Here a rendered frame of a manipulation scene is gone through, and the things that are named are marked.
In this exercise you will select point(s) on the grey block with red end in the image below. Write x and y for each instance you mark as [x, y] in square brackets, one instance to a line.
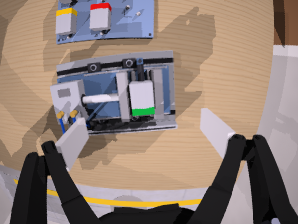
[100, 17]

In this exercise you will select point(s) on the grey block with green end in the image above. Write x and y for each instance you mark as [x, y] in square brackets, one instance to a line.
[142, 99]

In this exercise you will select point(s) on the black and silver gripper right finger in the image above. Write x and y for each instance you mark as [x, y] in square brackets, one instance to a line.
[270, 200]

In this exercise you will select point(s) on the grey block with yellow end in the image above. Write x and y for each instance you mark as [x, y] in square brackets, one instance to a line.
[66, 21]

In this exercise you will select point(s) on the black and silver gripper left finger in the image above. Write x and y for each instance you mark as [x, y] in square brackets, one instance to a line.
[30, 201]

